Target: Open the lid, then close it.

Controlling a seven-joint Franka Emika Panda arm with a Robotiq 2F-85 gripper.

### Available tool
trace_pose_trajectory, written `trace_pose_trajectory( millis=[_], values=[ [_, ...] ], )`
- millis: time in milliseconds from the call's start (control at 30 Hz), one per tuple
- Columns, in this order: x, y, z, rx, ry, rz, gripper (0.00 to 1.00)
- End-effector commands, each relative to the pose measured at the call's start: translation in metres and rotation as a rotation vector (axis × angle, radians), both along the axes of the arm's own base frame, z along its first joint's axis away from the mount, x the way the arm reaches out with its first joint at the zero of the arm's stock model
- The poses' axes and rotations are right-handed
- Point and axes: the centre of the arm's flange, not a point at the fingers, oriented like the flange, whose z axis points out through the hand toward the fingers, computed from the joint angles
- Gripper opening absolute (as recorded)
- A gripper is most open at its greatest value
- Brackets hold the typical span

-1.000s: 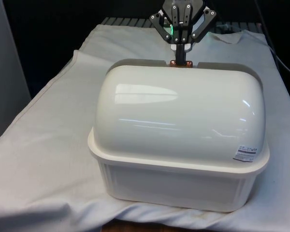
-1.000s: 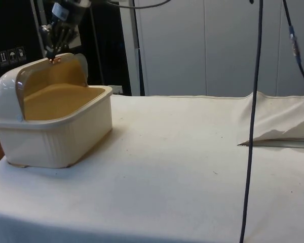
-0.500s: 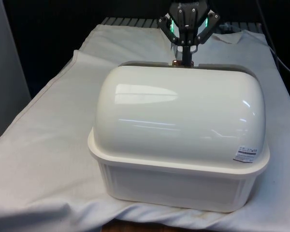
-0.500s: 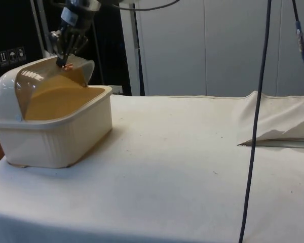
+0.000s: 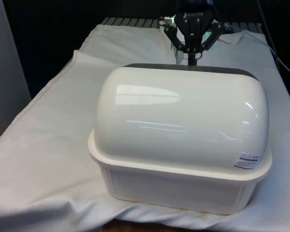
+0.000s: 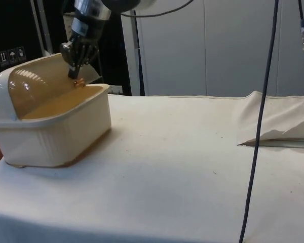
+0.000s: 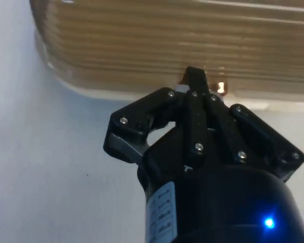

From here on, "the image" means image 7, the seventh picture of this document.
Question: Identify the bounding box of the rounded box lid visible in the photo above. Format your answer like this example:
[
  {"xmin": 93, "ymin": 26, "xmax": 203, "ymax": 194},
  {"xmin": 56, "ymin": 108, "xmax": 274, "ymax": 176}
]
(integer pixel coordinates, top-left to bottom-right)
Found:
[{"xmin": 28, "ymin": 0, "xmax": 304, "ymax": 112}]

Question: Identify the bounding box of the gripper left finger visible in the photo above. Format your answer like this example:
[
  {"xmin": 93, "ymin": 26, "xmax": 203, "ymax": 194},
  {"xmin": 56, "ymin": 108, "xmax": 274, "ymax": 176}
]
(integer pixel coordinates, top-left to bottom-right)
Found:
[{"xmin": 102, "ymin": 65, "xmax": 209, "ymax": 167}]

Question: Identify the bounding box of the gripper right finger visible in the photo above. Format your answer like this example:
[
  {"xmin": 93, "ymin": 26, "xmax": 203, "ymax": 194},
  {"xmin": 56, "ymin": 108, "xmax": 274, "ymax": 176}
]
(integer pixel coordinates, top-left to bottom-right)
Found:
[{"xmin": 204, "ymin": 74, "xmax": 304, "ymax": 183}]

